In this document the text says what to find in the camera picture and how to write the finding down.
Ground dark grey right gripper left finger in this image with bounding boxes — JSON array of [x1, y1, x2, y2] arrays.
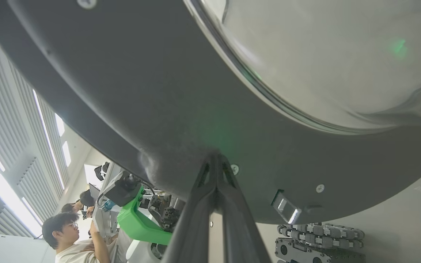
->
[[161, 153, 218, 263]]

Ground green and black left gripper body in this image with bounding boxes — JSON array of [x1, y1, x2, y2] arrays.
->
[[117, 186, 185, 245]]

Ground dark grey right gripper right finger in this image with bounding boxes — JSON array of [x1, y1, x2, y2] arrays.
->
[[216, 155, 272, 263]]

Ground dark grey washing machine door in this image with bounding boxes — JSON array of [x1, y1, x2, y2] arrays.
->
[[0, 0, 421, 225]]

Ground dark-haired person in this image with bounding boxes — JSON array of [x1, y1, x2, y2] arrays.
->
[[61, 189, 97, 220]]

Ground person with glasses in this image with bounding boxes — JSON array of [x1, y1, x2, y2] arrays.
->
[[42, 212, 120, 263]]

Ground long ceiling light strip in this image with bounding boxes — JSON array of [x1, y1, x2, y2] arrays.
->
[[32, 89, 66, 190]]

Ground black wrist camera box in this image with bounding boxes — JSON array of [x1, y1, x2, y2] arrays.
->
[[97, 171, 142, 211]]

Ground black cable drag chain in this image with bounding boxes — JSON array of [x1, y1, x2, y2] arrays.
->
[[274, 222, 366, 263]]

